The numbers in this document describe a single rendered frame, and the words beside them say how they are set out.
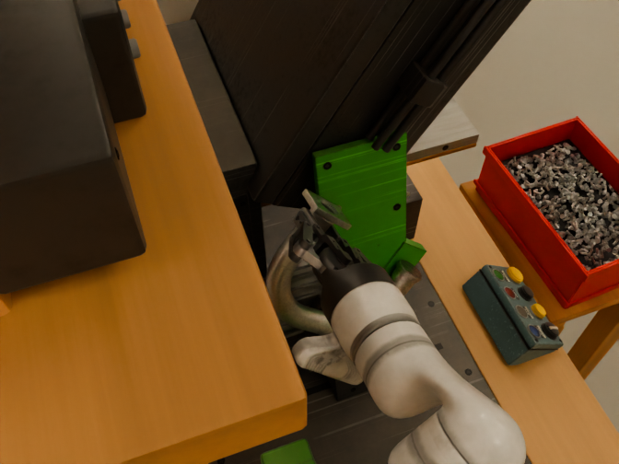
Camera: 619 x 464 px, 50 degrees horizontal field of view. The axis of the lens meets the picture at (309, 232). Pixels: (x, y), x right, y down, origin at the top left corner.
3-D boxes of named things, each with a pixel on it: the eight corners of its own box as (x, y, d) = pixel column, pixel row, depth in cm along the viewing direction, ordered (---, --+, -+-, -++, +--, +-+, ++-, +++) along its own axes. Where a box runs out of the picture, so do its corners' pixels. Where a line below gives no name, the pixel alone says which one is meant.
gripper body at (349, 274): (423, 302, 64) (382, 246, 71) (365, 273, 59) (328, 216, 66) (373, 354, 66) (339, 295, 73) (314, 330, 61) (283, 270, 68)
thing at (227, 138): (223, 173, 122) (198, 17, 95) (274, 307, 105) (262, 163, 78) (124, 199, 118) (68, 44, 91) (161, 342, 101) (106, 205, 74)
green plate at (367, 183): (381, 230, 96) (378, 101, 82) (406, 265, 89) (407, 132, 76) (308, 252, 93) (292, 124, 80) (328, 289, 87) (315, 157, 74)
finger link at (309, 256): (338, 267, 64) (340, 260, 66) (301, 238, 64) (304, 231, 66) (323, 284, 65) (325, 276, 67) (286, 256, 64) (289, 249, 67)
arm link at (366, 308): (285, 352, 63) (307, 401, 58) (360, 267, 60) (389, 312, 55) (350, 375, 68) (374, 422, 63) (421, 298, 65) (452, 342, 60)
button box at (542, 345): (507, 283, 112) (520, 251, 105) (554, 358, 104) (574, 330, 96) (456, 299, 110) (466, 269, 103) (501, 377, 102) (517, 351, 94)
